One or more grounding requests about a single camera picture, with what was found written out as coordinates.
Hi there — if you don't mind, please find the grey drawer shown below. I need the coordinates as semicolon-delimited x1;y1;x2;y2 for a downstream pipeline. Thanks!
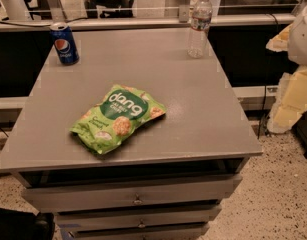
56;204;221;231
61;223;209;240
22;174;242;212

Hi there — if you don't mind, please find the blue pepsi can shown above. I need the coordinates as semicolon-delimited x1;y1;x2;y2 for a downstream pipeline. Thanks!
50;22;79;65

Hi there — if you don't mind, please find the bottom grey drawer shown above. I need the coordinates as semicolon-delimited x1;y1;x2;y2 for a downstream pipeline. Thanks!
61;223;209;240

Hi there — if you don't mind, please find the clear plastic water bottle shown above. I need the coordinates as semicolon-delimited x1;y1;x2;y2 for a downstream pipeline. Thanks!
188;0;213;58

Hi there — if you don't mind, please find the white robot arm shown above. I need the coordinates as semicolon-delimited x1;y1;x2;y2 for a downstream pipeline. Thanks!
266;5;307;134

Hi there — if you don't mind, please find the black hanging cable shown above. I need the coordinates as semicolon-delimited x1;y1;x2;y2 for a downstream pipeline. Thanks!
257;13;280;140

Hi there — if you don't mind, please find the green rice chip bag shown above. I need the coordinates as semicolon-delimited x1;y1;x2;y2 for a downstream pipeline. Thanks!
70;84;166;155

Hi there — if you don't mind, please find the top grey drawer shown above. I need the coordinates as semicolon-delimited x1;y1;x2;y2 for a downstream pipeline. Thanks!
22;174;242;212

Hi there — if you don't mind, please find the black object bottom left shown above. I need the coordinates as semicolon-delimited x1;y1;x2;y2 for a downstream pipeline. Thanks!
0;208;55;240

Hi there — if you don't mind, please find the middle grey drawer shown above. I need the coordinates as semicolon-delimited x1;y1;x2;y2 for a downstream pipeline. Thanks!
56;204;221;231

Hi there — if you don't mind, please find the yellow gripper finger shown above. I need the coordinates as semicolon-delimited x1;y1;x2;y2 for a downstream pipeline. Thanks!
267;66;307;134
266;25;291;52

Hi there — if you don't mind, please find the grey drawer cabinet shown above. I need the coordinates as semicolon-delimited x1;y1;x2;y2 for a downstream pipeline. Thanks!
0;29;261;240

